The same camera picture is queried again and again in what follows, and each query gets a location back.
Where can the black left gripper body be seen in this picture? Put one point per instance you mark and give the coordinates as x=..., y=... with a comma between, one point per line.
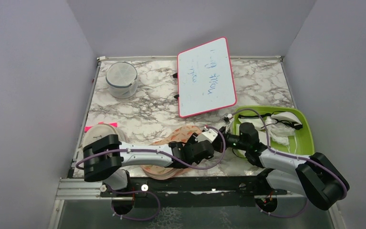
x=192, y=141

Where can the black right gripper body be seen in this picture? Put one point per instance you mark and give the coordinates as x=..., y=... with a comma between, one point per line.
x=233, y=141

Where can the floral mesh laundry bag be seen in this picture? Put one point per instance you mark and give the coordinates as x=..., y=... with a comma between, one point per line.
x=162, y=173

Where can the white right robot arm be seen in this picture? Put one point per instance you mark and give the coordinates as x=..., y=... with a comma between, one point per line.
x=314, y=177

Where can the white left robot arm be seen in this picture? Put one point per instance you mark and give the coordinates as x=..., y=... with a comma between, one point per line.
x=104, y=159

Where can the beige cylindrical mesh laundry bag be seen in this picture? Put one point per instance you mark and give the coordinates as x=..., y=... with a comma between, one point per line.
x=97, y=133

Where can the white cylindrical mesh bag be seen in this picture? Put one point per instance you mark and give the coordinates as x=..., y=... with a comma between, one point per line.
x=121, y=79

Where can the green plastic tray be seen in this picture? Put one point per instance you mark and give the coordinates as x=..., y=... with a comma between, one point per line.
x=300, y=144

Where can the pink framed whiteboard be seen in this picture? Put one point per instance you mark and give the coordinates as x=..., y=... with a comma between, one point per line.
x=205, y=79

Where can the pink sticky note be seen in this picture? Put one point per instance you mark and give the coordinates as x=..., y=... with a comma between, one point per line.
x=101, y=124

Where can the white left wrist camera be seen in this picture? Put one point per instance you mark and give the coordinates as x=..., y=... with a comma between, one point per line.
x=209, y=135

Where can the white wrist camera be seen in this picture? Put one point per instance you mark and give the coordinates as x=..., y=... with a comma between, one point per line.
x=209, y=135
x=228, y=119

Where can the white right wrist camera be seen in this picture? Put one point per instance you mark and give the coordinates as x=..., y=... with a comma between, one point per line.
x=228, y=119

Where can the black mounting rail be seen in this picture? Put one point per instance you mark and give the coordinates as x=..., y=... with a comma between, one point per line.
x=188, y=192

